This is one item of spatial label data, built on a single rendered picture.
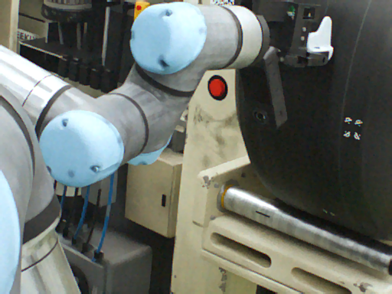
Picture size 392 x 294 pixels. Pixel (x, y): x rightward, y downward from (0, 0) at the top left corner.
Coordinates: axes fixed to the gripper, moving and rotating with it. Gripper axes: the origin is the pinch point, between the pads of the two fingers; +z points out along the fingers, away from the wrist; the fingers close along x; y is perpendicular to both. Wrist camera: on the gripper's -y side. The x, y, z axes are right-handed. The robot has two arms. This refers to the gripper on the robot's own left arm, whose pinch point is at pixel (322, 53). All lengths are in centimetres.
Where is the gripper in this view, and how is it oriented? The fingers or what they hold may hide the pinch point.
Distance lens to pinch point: 128.6
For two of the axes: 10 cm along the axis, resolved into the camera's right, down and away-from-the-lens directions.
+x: -7.8, -2.7, 5.6
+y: 1.8, -9.6, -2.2
